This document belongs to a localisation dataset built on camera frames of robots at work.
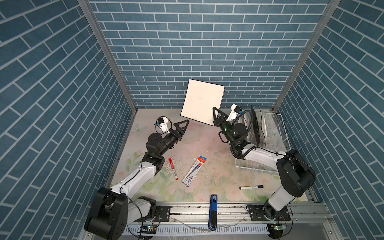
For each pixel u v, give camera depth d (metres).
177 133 0.66
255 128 0.84
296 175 0.46
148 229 0.72
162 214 0.73
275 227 0.72
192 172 0.87
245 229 0.71
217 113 0.75
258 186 0.83
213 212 0.74
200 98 0.79
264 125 1.01
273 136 0.96
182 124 0.69
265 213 0.68
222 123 0.72
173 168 0.89
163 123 0.71
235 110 0.69
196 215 0.75
